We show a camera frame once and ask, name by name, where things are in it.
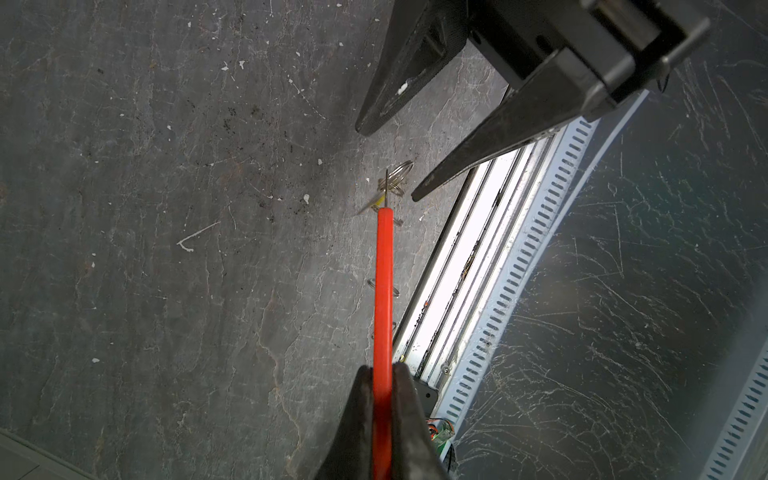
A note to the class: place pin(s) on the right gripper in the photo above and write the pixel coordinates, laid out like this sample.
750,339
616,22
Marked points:
571,55

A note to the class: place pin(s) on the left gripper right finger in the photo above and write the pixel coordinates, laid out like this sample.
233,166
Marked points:
413,456

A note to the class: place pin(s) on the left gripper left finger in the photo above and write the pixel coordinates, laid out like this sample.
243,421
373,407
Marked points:
350,454

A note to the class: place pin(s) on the metal keyring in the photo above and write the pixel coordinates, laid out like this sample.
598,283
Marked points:
395,178

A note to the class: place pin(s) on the yellow tagged key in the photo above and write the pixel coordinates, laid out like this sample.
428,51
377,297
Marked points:
378,200

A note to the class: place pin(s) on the slotted cable duct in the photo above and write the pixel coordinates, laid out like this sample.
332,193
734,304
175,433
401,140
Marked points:
568,161

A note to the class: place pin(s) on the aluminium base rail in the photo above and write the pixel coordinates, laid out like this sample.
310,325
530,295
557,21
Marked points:
489,202

